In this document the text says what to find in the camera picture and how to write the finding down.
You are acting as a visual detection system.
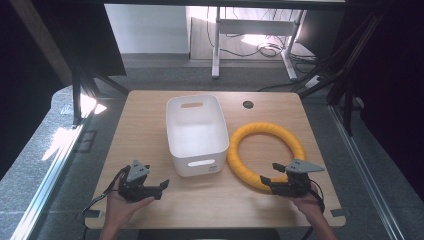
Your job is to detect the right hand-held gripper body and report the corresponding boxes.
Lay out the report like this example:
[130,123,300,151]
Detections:
[269,158,325,198]

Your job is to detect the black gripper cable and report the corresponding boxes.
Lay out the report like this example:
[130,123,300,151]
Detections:
[300,179,327,240]
[81,165,130,214]

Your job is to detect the person's left hand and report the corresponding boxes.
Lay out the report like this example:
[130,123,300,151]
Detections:
[104,190,156,230]

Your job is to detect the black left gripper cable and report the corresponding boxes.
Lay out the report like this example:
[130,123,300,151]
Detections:
[81,165,130,214]

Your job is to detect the yellow ring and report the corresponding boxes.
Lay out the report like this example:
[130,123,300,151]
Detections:
[226,121,307,194]

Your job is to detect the dark floor socket plate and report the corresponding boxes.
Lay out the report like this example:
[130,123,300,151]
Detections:
[77,130,98,154]

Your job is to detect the black tripod stand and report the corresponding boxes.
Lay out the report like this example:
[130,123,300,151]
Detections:
[291,9,388,136]

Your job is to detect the black floor cables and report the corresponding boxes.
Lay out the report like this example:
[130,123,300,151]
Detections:
[205,6,318,93]

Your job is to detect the white power strip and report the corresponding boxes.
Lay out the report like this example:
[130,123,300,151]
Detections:
[304,74,324,90]

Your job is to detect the black metal stand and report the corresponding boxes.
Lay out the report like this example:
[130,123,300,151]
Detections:
[56,39,131,129]

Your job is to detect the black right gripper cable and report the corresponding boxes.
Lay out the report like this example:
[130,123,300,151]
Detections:
[300,179,327,240]

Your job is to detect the person's right hand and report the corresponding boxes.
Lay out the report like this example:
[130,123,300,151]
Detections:
[289,184,327,222]

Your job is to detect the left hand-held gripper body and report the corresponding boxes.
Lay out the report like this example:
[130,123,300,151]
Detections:
[117,159,151,203]

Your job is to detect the aluminium rail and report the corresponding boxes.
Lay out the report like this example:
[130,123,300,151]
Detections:
[9,111,91,240]
[327,103,406,240]

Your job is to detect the white desk frame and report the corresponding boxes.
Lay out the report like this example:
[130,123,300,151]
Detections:
[211,6,307,82]

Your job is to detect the white plastic basket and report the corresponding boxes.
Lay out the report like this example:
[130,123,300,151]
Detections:
[165,94,231,178]

